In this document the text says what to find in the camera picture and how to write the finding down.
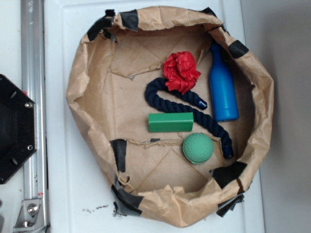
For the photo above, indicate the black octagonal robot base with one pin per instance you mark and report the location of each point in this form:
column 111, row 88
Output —
column 17, row 129

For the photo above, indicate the green rectangular block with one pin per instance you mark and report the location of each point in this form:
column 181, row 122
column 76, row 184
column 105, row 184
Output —
column 170, row 122

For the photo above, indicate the brown paper bag bin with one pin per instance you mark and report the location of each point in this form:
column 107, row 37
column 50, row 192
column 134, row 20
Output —
column 148, row 173

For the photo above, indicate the green dimpled ball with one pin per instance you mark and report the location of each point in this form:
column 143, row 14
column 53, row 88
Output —
column 198, row 148

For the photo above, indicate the red crumpled paper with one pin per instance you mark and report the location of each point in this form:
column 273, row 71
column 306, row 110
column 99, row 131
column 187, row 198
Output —
column 180, row 70

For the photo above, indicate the blue plastic bottle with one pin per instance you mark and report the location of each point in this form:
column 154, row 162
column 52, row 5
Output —
column 222, row 88

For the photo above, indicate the aluminium extrusion rail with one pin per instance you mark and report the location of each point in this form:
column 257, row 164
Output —
column 36, row 195

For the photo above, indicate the metal corner bracket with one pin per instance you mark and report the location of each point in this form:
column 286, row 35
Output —
column 31, row 217

